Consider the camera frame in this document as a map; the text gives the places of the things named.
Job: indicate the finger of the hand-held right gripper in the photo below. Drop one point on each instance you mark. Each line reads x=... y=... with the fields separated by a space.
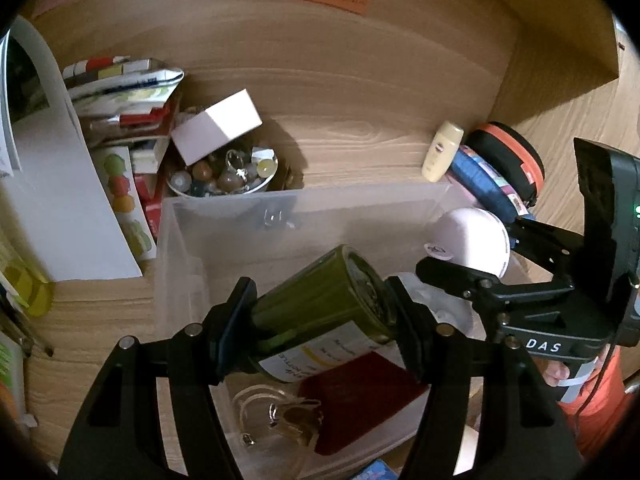
x=545 y=245
x=465 y=280

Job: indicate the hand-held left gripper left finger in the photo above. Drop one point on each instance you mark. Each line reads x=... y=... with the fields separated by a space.
x=240 y=312

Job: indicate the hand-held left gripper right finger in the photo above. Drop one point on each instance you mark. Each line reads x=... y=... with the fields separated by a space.
x=400 y=312

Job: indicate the white round container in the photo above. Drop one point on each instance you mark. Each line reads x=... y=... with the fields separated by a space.
x=470 y=235

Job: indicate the dark green glass bottle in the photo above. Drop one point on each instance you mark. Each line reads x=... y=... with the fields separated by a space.
x=320 y=290

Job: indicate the clear plastic storage bin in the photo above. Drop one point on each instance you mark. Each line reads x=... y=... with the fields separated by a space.
x=350 y=215

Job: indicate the wooden desktop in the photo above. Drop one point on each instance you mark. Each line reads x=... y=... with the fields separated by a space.
x=100 y=310

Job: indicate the person's right hand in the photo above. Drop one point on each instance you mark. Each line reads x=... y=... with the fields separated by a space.
x=556 y=374

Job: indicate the clear plastic ribbon loop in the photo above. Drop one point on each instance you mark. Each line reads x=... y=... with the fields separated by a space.
x=250 y=400

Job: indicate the blue pouch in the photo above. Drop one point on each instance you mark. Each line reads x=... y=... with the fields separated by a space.
x=480 y=180

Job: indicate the orange and black round case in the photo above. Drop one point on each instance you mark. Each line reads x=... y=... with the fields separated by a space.
x=510 y=155

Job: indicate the dark red box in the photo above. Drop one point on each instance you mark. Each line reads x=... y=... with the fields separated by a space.
x=365 y=405

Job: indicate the gold metal clip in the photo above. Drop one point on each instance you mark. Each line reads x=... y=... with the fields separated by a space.
x=295 y=417

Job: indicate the small cream bottle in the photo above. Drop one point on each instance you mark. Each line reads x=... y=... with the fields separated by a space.
x=440 y=155

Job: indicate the white bowl of beads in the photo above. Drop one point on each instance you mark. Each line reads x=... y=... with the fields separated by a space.
x=225 y=177

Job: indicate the red carton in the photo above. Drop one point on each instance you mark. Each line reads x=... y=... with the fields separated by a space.
x=150 y=200

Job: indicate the light blue tube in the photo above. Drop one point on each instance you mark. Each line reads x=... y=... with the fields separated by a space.
x=375 y=471

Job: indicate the fruit print box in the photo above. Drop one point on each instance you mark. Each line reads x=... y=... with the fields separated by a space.
x=125 y=200

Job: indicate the small white box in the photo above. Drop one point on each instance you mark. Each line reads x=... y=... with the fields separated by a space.
x=220 y=125

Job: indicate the makeup brush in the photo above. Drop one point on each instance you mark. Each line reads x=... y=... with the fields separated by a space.
x=37 y=337

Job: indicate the white paper sheet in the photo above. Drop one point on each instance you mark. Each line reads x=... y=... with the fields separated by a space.
x=65 y=200

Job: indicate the yellow liquid bottle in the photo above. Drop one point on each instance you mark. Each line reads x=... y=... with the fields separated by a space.
x=30 y=290

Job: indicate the stack of printed packets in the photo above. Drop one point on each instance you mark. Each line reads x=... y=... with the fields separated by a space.
x=120 y=85

